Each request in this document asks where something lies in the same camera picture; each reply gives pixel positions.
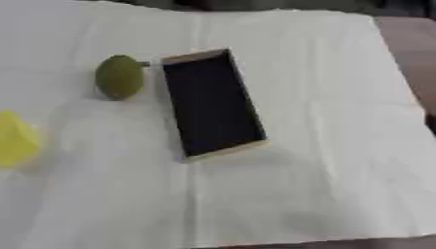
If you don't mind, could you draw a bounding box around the yellow toy fruit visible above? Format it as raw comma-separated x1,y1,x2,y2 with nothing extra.
0,109,45,169

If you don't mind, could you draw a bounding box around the green toy fruit with stem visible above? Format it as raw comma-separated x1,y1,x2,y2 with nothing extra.
93,53,154,102

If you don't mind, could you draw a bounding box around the tan cardboard box black inside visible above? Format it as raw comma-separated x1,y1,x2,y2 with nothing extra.
160,47,273,163

